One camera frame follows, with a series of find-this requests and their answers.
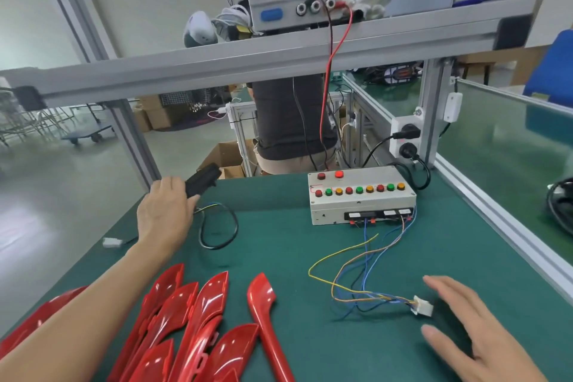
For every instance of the person's left hand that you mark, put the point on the person's left hand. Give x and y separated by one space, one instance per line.
166 212

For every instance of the person's right hand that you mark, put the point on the person's right hand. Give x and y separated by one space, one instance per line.
483 341

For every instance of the black tail light assembly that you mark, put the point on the black tail light assembly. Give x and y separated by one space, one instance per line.
204 178
560 207

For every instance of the person's left forearm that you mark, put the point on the person's left forearm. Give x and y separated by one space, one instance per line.
80 323

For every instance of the low open cardboard carton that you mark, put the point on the low open cardboard carton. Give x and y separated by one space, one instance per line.
224 158

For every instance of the large cardboard box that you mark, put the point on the large cardboard box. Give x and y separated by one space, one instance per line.
154 113

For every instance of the flat platform trolley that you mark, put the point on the flat platform trolley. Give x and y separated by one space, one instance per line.
89 134

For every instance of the white metal stand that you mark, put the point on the white metal stand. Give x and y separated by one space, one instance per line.
240 131

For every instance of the black mesh basket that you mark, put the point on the black mesh basket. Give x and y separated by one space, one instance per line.
192 100

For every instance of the pile of red lens covers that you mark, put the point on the pile of red lens covers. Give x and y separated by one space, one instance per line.
206 323

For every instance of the group of metal chairs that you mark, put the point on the group of metal chairs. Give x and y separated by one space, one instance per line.
22 113

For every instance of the beige test button box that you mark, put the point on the beige test button box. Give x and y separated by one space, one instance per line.
358 203

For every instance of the white cloth bundle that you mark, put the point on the white cloth bundle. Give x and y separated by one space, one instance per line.
210 26

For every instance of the white power strip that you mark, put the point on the white power strip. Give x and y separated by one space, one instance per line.
401 126

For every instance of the blue plastic crate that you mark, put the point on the blue plastic crate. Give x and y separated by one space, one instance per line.
551 68

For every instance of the aluminium workstation frame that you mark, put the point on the aluminium workstation frame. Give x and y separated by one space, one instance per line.
269 50

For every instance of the white switch box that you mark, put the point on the white switch box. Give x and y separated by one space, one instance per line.
453 107

